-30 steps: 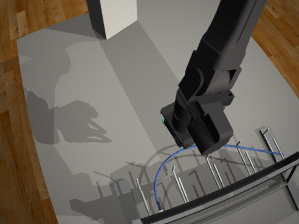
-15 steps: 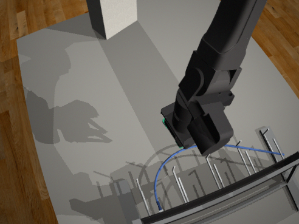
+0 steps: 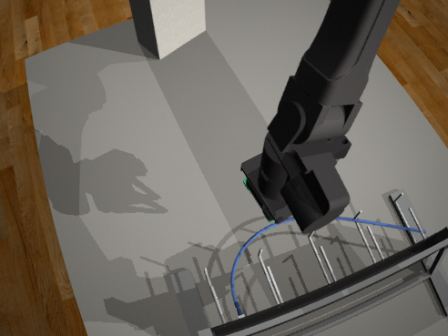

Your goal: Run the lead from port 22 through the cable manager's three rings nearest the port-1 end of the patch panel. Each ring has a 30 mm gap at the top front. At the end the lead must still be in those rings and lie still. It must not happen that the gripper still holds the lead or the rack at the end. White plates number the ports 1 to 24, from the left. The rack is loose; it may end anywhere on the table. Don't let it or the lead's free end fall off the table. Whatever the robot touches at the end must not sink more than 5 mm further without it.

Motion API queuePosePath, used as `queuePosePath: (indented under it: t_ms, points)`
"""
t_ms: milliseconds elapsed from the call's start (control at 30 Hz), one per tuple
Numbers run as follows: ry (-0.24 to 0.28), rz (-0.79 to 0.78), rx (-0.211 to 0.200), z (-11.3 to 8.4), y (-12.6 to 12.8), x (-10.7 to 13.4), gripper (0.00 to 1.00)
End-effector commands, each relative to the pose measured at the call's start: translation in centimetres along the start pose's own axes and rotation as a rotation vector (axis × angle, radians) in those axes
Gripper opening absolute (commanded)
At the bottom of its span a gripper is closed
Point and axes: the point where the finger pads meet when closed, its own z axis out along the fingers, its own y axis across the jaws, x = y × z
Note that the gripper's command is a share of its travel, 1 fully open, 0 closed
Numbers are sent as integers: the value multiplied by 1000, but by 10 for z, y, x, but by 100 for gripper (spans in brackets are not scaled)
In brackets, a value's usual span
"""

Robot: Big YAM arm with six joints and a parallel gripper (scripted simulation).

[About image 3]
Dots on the blue cable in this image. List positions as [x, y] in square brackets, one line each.
[287, 220]

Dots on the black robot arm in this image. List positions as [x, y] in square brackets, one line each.
[334, 71]

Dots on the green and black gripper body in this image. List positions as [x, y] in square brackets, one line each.
[265, 191]

